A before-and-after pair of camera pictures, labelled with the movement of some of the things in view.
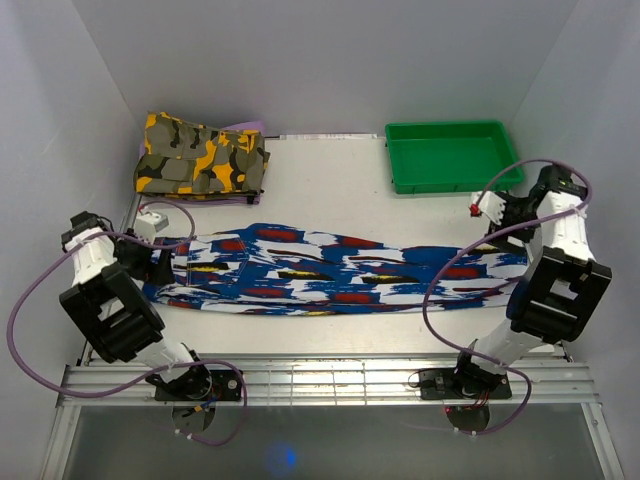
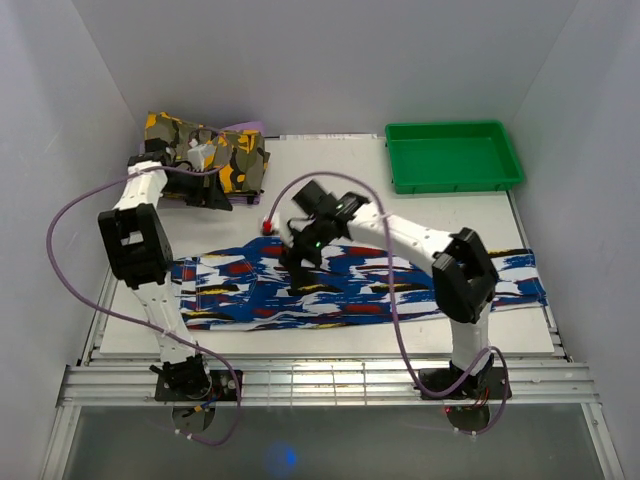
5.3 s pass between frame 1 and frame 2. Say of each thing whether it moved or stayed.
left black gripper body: moved
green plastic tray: stayed
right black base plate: stayed
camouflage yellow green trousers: stayed
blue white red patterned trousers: moved
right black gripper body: moved
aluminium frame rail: stayed
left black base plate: stayed
